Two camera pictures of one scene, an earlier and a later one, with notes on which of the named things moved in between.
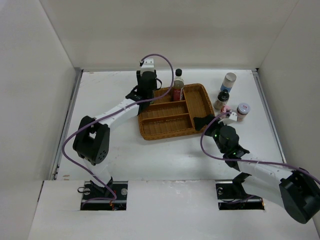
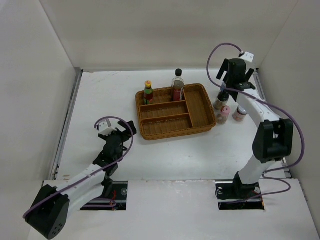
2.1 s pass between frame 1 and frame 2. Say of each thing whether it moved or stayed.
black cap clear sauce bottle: stayed
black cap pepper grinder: stayed
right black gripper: moved
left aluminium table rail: stayed
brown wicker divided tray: stayed
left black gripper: moved
